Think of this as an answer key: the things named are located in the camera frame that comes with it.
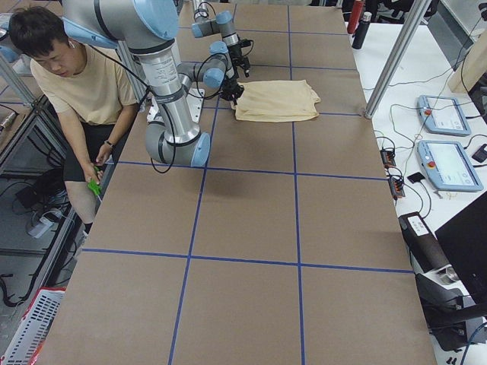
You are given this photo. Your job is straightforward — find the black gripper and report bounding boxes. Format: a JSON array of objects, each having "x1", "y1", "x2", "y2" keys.
[
  {"x1": 226, "y1": 37, "x2": 253, "y2": 76},
  {"x1": 221, "y1": 78, "x2": 244, "y2": 106}
]

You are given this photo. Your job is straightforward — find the cream long-sleeve graphic shirt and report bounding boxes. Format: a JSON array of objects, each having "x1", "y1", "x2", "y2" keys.
[{"x1": 231, "y1": 80, "x2": 321, "y2": 122}]

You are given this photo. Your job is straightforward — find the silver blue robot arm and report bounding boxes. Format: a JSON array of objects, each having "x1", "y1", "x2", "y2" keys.
[
  {"x1": 62, "y1": 1, "x2": 250, "y2": 167},
  {"x1": 191, "y1": 1, "x2": 253, "y2": 78}
]

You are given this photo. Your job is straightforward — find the red cylindrical bottle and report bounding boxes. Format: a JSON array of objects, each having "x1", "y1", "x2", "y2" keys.
[{"x1": 347, "y1": 0, "x2": 365, "y2": 35}]

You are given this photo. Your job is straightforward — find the black water bottle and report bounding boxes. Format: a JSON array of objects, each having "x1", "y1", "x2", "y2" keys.
[{"x1": 352, "y1": 11, "x2": 372, "y2": 49}]

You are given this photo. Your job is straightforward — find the person in beige shirt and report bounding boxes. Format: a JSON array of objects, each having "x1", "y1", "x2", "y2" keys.
[{"x1": 9, "y1": 7, "x2": 139, "y2": 234}]

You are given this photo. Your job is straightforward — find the far blue teach pendant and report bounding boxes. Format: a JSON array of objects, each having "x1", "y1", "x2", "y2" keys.
[{"x1": 417, "y1": 95, "x2": 471, "y2": 137}]

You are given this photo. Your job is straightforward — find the blue teach pendant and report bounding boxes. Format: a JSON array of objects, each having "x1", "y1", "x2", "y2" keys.
[
  {"x1": 417, "y1": 95, "x2": 471, "y2": 137},
  {"x1": 416, "y1": 140, "x2": 484, "y2": 192}
]

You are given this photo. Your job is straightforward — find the near blue teach pendant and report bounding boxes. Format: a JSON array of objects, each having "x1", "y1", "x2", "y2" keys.
[{"x1": 416, "y1": 140, "x2": 484, "y2": 192}]

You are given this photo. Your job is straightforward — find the black monitor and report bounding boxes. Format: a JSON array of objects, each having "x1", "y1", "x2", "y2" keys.
[{"x1": 435, "y1": 194, "x2": 486, "y2": 303}]

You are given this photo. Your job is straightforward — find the white perforated basket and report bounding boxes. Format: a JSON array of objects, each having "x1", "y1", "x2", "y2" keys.
[{"x1": 1, "y1": 287, "x2": 65, "y2": 364}]

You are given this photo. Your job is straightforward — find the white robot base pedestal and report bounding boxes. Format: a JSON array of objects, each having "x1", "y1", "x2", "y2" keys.
[{"x1": 146, "y1": 49, "x2": 206, "y2": 125}]

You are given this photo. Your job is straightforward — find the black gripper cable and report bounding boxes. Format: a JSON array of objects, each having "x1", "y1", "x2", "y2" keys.
[{"x1": 87, "y1": 41, "x2": 229, "y2": 174}]

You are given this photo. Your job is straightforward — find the green handled tool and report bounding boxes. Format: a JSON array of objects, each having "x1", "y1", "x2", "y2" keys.
[{"x1": 88, "y1": 166, "x2": 101, "y2": 198}]

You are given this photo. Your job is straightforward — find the aluminium frame post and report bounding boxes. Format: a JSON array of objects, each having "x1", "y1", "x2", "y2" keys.
[{"x1": 364, "y1": 0, "x2": 430, "y2": 119}]

